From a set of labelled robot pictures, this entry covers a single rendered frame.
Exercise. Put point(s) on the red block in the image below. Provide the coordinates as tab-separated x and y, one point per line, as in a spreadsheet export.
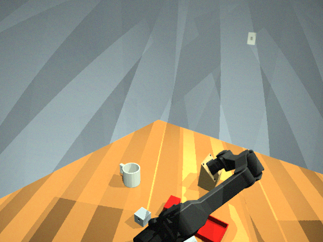
171	201

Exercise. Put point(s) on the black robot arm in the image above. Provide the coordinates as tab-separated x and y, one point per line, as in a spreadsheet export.
188	217

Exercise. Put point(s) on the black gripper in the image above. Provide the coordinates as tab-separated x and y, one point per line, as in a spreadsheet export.
152	220

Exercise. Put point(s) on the red tray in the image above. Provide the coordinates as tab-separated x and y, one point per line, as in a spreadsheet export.
213	230

